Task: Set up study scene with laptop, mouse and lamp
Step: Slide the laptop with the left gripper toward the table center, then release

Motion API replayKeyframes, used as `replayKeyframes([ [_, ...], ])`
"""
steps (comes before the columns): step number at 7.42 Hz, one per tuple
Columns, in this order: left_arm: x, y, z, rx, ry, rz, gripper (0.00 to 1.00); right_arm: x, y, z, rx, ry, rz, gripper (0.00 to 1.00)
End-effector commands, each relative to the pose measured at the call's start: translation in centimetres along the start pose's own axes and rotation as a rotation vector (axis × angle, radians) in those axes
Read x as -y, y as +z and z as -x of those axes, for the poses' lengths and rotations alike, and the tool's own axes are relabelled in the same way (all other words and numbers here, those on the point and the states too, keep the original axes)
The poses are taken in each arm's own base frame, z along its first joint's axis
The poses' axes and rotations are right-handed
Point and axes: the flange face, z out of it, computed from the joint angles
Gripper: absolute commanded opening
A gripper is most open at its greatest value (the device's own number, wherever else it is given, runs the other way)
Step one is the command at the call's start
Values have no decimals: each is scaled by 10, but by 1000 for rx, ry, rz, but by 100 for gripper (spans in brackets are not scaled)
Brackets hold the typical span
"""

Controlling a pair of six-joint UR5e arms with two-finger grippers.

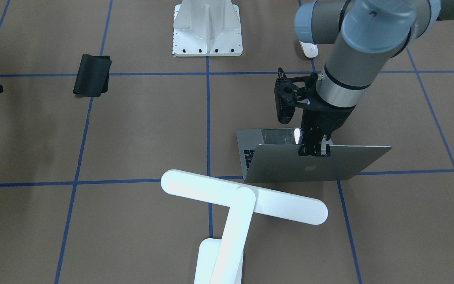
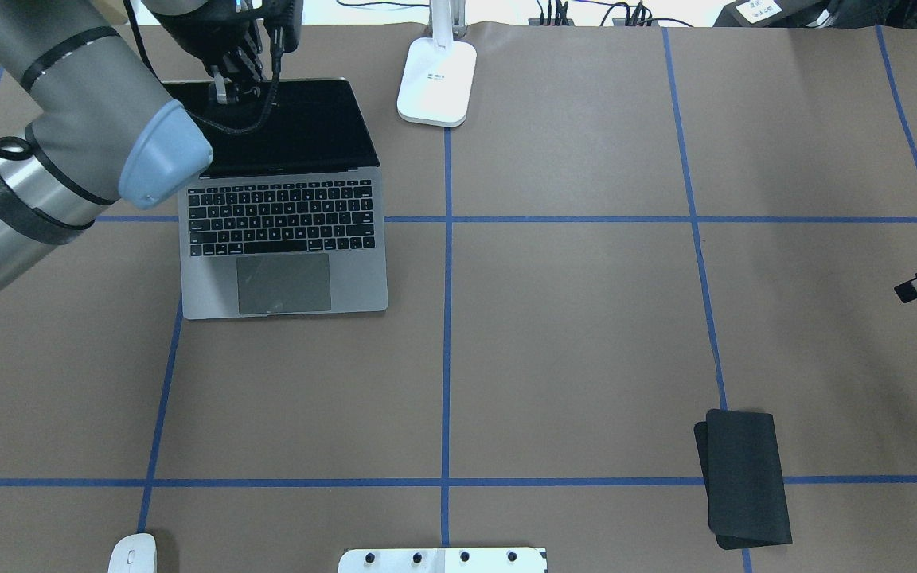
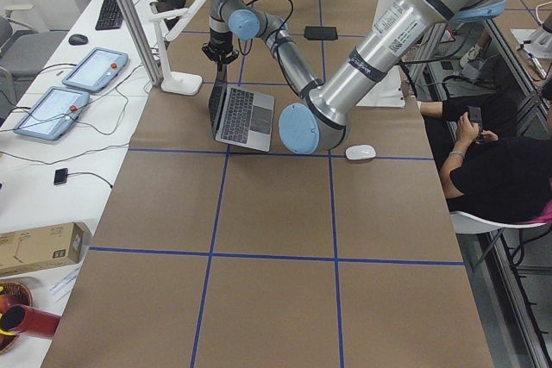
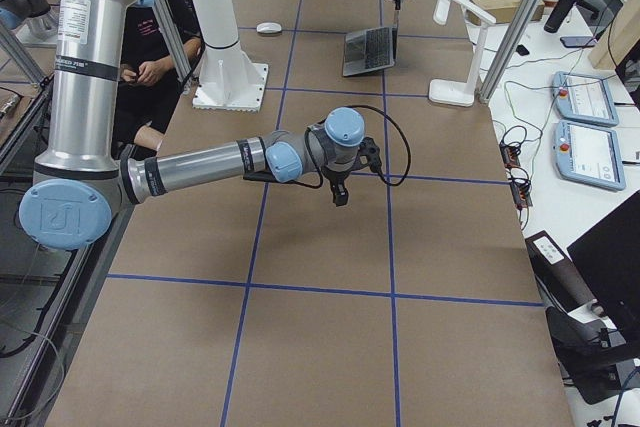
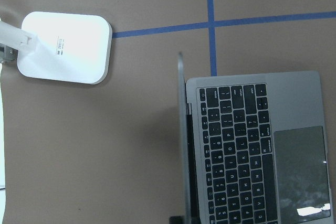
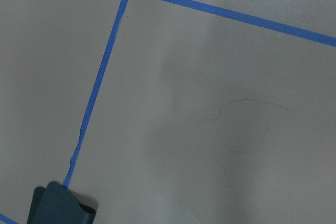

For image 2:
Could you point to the white computer mouse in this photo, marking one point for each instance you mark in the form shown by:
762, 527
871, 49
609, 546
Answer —
136, 554

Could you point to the black mouse pad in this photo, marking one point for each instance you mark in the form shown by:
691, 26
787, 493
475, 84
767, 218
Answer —
743, 479

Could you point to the white desk lamp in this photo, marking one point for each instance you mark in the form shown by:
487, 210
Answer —
438, 74

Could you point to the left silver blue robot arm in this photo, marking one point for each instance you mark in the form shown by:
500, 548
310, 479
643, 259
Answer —
108, 130

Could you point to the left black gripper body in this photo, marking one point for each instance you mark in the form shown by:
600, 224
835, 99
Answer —
200, 29

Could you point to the grey laptop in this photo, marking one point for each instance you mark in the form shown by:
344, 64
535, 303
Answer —
289, 219

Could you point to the white camera stand column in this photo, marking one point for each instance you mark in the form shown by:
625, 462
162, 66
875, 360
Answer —
482, 559

